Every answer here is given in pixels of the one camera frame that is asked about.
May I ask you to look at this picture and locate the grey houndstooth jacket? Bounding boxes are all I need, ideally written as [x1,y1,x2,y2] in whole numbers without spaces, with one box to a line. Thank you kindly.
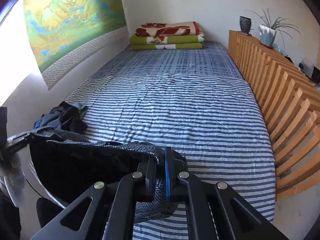
[29,127,178,223]

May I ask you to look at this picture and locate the left gloved hand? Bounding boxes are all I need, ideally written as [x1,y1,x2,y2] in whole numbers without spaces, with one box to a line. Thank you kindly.
[1,153,25,207]

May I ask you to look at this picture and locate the dark blue black jacket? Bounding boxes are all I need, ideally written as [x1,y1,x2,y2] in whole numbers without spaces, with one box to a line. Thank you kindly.
[34,101,88,133]

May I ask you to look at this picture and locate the blue white striped quilt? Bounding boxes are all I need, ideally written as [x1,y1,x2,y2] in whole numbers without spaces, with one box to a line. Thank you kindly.
[26,73,277,240]

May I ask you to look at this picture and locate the blue plaid bed sheet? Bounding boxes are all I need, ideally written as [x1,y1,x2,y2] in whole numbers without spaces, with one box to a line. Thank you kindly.
[90,42,242,79]

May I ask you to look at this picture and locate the potted spider plant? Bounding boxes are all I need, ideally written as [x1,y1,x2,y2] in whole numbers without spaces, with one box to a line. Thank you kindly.
[249,9,300,47]

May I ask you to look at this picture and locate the red floral folded blanket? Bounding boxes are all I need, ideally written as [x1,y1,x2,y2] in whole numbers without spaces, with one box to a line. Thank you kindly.
[135,22,200,37]

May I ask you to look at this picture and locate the dark speckled vase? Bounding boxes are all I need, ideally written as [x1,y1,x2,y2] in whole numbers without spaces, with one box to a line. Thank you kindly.
[239,16,252,34]

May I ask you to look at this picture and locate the landscape painting wall scroll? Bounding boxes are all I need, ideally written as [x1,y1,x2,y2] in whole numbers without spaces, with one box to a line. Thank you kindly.
[23,0,128,89]

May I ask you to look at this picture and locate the wooden slat bed rail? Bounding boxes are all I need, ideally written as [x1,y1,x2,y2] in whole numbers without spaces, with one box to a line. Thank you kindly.
[228,30,319,200]

